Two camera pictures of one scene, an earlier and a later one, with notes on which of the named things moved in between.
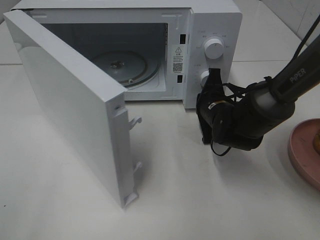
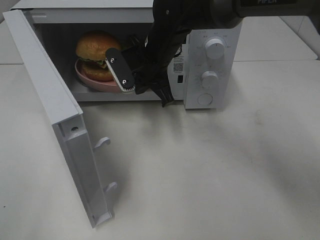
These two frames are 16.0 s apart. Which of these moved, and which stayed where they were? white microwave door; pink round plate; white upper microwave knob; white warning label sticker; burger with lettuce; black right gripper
Moved: black right gripper; burger with lettuce; white microwave door; pink round plate
Stayed: white warning label sticker; white upper microwave knob
